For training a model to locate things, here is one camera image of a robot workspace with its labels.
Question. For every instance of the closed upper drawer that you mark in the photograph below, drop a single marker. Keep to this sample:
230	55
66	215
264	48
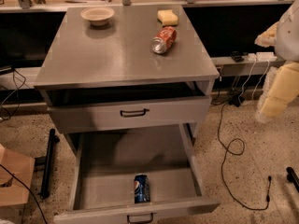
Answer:
124	115

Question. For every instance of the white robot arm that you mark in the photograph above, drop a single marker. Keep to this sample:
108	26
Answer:
287	37

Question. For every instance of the black bar on floor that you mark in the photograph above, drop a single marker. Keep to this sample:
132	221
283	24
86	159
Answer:
45	187

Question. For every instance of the open middle drawer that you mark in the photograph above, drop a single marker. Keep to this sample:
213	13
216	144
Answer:
107	163

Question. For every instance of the grey metal drawer cabinet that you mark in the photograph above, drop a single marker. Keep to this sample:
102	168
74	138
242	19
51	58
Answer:
115	63

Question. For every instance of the beige paper bowl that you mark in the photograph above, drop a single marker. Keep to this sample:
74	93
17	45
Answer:
97	16

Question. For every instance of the blue pepsi can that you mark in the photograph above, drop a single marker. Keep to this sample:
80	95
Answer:
142	189

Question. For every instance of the yellow sponge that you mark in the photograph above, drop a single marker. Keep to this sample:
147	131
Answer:
167	17

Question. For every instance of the black bar at right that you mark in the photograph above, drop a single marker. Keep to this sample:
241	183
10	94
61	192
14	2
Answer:
292	177

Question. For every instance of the white power strip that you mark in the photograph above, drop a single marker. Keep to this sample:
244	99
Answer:
262	56

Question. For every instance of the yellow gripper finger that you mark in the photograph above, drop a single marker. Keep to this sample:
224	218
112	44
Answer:
268	37
281	87

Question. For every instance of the black small device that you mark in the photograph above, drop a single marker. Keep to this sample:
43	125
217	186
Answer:
237	57

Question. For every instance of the cardboard box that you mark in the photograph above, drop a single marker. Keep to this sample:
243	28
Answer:
16	172

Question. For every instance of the orange soda can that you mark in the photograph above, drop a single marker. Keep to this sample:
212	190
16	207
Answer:
162	42

